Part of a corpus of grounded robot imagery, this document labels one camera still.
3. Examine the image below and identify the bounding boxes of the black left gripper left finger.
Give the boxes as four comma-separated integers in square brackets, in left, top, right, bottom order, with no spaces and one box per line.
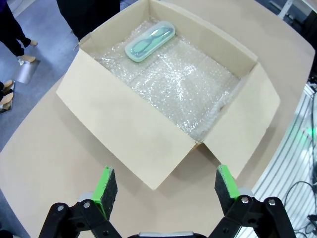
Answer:
[37,165,136,238]

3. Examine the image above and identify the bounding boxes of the black floor cable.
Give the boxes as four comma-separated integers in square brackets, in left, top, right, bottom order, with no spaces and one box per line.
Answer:
[284,180,317,238]

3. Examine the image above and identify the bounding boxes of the mannequin with maroon shawl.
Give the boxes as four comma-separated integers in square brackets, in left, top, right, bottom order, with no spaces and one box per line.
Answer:
[0,0,39,65]

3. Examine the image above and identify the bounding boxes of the green framed glasses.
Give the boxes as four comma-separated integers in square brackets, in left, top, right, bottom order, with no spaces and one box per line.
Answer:
[130,27,172,57]

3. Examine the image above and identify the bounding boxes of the person in grey hoodie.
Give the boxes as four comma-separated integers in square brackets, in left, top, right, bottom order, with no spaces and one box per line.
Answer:
[56,0,115,42]

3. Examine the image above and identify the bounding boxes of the large open cardboard box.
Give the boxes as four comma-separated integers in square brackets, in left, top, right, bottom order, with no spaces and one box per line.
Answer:
[55,0,281,191]

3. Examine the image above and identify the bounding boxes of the aluminium frame rail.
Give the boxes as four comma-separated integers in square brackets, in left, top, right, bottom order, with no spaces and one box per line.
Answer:
[251,81,317,238]

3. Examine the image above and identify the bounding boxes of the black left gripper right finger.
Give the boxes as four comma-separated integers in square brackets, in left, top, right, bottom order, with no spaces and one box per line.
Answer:
[209,165,293,238]

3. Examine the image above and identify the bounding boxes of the clear bubble wrap sheet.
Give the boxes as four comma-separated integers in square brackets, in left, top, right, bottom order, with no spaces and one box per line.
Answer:
[95,14,242,143]

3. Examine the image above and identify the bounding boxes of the mint green glasses case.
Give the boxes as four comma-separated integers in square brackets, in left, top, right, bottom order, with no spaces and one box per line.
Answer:
[124,20,177,62]

